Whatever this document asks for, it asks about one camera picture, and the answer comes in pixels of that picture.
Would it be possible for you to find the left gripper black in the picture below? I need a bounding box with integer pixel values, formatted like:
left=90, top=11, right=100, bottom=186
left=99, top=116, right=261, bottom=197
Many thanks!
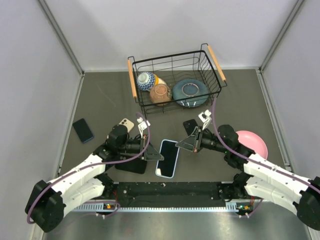
left=118, top=134, right=164, bottom=160

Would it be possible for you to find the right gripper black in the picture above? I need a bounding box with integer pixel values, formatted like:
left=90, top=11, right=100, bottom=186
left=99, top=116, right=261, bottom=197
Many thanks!
left=176, top=126, right=229, bottom=154

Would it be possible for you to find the light blue phone case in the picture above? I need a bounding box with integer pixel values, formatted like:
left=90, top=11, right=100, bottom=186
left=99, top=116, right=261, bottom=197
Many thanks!
left=155, top=139, right=181, bottom=179

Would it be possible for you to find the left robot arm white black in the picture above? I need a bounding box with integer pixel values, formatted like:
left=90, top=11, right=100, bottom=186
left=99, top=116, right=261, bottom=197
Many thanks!
left=25, top=124, right=164, bottom=233

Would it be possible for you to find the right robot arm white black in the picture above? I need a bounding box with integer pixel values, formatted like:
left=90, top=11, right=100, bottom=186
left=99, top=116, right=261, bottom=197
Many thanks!
left=176, top=125, right=320, bottom=231

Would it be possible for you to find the black phone case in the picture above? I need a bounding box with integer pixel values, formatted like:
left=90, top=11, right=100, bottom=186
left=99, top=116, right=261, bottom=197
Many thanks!
left=115, top=159, right=148, bottom=175

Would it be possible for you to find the beige phone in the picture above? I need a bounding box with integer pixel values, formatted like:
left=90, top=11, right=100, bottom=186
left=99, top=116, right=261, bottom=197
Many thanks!
left=119, top=118, right=135, bottom=133

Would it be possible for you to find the blue edged black phone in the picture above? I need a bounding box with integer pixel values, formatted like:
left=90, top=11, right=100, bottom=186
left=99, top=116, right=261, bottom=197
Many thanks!
left=72, top=118, right=94, bottom=144

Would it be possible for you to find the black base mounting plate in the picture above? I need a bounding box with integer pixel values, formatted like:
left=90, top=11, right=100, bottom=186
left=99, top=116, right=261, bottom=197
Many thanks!
left=99, top=181, right=253, bottom=208

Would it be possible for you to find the teal blue plate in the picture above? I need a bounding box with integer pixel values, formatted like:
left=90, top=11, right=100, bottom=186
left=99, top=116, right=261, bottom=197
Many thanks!
left=171, top=78, right=209, bottom=108

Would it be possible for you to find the pink plate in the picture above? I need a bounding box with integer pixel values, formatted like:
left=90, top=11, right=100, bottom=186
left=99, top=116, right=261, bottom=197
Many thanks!
left=236, top=130, right=268, bottom=159

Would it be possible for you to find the brown ceramic bowl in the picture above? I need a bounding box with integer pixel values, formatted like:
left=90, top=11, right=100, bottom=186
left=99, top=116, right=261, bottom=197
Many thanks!
left=149, top=83, right=172, bottom=106

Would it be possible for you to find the yellow bowl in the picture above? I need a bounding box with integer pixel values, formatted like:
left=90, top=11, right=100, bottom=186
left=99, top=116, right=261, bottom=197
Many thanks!
left=154, top=74, right=167, bottom=85

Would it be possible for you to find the blue white patterned bowl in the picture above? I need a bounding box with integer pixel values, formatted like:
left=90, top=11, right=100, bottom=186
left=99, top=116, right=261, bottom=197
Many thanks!
left=137, top=71, right=156, bottom=92

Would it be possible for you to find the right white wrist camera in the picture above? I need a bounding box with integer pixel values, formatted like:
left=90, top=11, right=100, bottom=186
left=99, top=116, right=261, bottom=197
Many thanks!
left=198, top=109, right=212, bottom=131

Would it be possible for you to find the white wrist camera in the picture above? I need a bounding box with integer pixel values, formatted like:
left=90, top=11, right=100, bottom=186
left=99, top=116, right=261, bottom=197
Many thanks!
left=137, top=117, right=150, bottom=137
left=198, top=109, right=212, bottom=131

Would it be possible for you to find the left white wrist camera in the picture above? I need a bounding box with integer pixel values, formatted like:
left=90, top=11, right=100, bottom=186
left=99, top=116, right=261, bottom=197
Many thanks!
left=137, top=117, right=150, bottom=137

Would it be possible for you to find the black wire dish basket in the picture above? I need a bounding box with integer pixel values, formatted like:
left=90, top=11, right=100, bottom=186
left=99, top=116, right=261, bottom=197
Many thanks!
left=127, top=43, right=228, bottom=117

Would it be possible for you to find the slotted grey cable duct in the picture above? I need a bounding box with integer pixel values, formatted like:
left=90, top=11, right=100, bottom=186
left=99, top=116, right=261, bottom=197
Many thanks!
left=71, top=201, right=253, bottom=213

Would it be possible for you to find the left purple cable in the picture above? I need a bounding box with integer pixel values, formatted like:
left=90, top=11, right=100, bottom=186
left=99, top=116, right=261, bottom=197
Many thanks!
left=26, top=112, right=151, bottom=225

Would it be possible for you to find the right aluminium frame post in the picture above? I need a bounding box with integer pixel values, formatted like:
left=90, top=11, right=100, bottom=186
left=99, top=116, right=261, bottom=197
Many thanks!
left=259, top=0, right=305, bottom=73

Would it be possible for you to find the aluminium frame post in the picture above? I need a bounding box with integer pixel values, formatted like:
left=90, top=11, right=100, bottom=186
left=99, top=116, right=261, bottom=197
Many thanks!
left=259, top=0, right=305, bottom=73
left=36, top=0, right=85, bottom=76

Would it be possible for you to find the left aluminium frame post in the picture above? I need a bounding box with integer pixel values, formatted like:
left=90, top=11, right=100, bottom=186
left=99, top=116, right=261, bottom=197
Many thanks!
left=36, top=0, right=85, bottom=76

